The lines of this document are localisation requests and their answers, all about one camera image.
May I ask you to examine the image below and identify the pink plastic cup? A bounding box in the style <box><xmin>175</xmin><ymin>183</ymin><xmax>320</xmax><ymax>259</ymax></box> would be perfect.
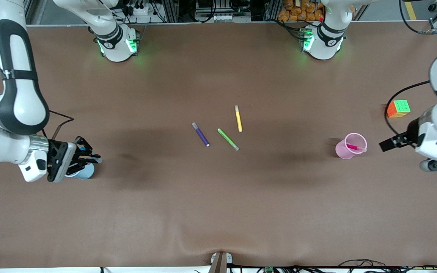
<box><xmin>335</xmin><ymin>132</ymin><xmax>368</xmax><ymax>160</ymax></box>

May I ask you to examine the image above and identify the black electronics rack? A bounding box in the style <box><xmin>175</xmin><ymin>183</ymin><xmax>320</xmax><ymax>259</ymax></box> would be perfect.
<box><xmin>179</xmin><ymin>0</ymin><xmax>264</xmax><ymax>22</ymax></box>

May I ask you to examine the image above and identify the black cable with connector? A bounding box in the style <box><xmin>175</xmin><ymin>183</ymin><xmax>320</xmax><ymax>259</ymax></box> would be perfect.
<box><xmin>398</xmin><ymin>0</ymin><xmax>437</xmax><ymax>35</ymax></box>

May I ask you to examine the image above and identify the colourful puzzle cube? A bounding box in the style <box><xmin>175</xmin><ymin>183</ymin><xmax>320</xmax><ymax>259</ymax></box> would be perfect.
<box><xmin>387</xmin><ymin>99</ymin><xmax>411</xmax><ymax>118</ymax></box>

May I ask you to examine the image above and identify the yellow marker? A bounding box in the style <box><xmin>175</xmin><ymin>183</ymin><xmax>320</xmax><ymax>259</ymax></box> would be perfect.
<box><xmin>234</xmin><ymin>105</ymin><xmax>243</xmax><ymax>133</ymax></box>

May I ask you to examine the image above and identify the black cable bundle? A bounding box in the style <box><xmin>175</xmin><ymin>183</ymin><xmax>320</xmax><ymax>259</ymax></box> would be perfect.
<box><xmin>338</xmin><ymin>259</ymin><xmax>437</xmax><ymax>273</ymax></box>

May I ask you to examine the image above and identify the white power strip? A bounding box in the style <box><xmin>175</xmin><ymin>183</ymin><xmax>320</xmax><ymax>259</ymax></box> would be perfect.
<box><xmin>122</xmin><ymin>0</ymin><xmax>155</xmax><ymax>17</ymax></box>

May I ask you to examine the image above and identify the light blue plastic cup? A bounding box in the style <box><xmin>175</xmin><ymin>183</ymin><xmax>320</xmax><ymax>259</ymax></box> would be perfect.
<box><xmin>65</xmin><ymin>162</ymin><xmax>95</xmax><ymax>180</ymax></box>

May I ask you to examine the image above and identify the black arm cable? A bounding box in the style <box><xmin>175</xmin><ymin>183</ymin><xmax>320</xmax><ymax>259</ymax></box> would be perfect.
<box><xmin>42</xmin><ymin>110</ymin><xmax>75</xmax><ymax>140</ymax></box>
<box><xmin>384</xmin><ymin>80</ymin><xmax>431</xmax><ymax>144</ymax></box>

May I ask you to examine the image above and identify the green marker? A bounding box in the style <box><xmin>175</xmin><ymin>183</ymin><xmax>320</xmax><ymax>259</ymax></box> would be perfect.
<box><xmin>217</xmin><ymin>128</ymin><xmax>240</xmax><ymax>151</ymax></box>

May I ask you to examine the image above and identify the purple marker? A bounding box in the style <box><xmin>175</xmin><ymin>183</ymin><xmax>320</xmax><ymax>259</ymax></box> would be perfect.
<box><xmin>192</xmin><ymin>122</ymin><xmax>210</xmax><ymax>147</ymax></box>

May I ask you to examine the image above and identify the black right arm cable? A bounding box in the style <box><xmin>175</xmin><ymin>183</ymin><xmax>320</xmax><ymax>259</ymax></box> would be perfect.
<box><xmin>42</xmin><ymin>110</ymin><xmax>75</xmax><ymax>140</ymax></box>

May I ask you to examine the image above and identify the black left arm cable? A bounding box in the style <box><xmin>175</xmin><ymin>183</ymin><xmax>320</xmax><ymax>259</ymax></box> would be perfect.
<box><xmin>384</xmin><ymin>80</ymin><xmax>431</xmax><ymax>144</ymax></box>

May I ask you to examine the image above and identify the orange snack bag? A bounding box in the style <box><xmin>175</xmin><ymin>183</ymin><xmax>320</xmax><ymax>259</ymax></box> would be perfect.
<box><xmin>278</xmin><ymin>0</ymin><xmax>326</xmax><ymax>22</ymax></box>

